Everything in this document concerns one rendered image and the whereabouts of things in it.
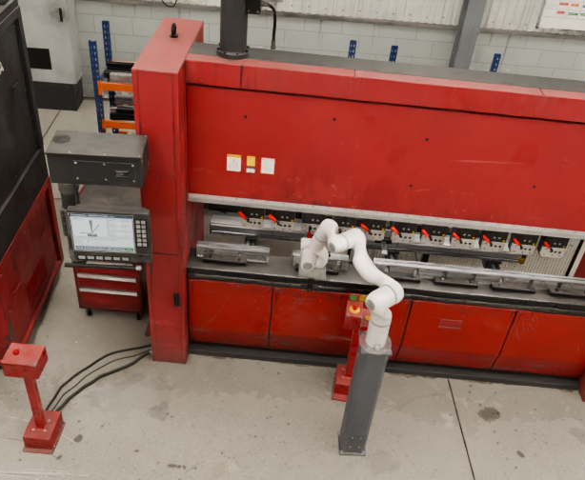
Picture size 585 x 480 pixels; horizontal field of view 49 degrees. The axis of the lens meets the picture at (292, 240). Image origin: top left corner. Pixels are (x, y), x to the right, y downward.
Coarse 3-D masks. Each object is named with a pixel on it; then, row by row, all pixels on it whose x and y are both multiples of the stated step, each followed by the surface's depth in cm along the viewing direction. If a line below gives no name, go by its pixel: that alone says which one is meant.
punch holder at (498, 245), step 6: (486, 234) 416; (492, 234) 416; (498, 234) 415; (504, 234) 416; (480, 240) 425; (492, 240) 419; (498, 240) 418; (504, 240) 418; (480, 246) 423; (486, 246) 421; (492, 246) 421; (498, 246) 421; (504, 246) 421
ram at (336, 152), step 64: (192, 128) 380; (256, 128) 378; (320, 128) 376; (384, 128) 373; (448, 128) 371; (512, 128) 369; (576, 128) 367; (192, 192) 408; (256, 192) 405; (320, 192) 403; (384, 192) 401; (448, 192) 398; (512, 192) 396; (576, 192) 394
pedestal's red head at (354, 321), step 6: (360, 294) 429; (348, 300) 432; (354, 300) 432; (348, 306) 428; (360, 306) 429; (348, 312) 423; (360, 312) 424; (366, 312) 431; (348, 318) 422; (354, 318) 421; (360, 318) 420; (348, 324) 425; (354, 324) 424; (360, 324) 424; (366, 324) 426
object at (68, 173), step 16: (64, 144) 338; (80, 144) 339; (96, 144) 341; (112, 144) 342; (128, 144) 344; (144, 144) 345; (48, 160) 334; (64, 160) 334; (80, 160) 334; (96, 160) 335; (112, 160) 335; (128, 160) 335; (144, 160) 344; (64, 176) 340; (80, 176) 340; (96, 176) 340; (112, 176) 340; (128, 176) 341; (144, 176) 347; (64, 192) 356; (64, 208) 364; (64, 224) 369
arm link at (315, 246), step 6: (312, 240) 382; (318, 240) 376; (312, 246) 383; (318, 246) 380; (318, 252) 386; (324, 252) 389; (318, 258) 398; (324, 258) 390; (318, 264) 397; (324, 264) 395
